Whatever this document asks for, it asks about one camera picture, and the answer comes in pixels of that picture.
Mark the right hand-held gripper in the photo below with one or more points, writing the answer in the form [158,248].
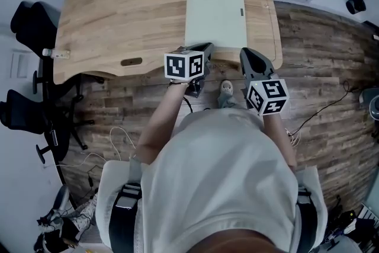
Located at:
[268,94]

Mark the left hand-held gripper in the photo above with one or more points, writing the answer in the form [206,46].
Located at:
[183,65]

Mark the person's grey trouser leg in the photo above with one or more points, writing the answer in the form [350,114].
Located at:
[229,102]

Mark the white wall panel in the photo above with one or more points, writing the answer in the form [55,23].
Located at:
[21,64]

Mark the grey round floor device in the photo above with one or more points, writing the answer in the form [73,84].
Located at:
[371,102]

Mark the black round speaker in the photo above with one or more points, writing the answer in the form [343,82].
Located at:
[356,4]

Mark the black office chair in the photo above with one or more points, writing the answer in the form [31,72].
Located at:
[34,26]
[23,112]

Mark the clear plastic bottle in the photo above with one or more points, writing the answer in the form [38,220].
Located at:
[56,53]

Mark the black wristband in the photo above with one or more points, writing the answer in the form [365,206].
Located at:
[177,83]

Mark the dark oval desk control panel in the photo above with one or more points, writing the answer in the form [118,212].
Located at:
[131,61]

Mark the white folder item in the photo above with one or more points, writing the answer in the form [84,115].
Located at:
[215,14]

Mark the person's light grey shirt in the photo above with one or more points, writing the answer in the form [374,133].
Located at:
[219,174]

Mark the person's right forearm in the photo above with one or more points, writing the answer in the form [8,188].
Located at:
[281,139]

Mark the person's beige shoe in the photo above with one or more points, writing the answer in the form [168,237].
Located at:
[226,88]

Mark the person's left forearm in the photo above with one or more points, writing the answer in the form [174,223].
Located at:
[161,121]

